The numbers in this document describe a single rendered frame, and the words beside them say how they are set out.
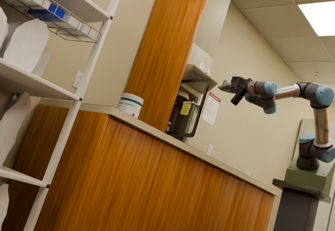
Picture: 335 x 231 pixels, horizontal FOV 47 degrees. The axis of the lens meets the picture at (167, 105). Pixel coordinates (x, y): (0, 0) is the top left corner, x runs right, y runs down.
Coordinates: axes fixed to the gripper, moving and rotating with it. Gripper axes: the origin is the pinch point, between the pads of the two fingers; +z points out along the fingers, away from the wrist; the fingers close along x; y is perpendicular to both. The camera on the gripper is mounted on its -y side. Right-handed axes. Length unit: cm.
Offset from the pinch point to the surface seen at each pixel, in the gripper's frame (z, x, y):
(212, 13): 43, -22, 71
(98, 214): 16, 46, -89
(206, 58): 43, -31, 37
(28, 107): 40, 90, -51
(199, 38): 43, -16, 46
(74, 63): 86, 46, -7
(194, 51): 43, -16, 35
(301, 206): -35, -76, -49
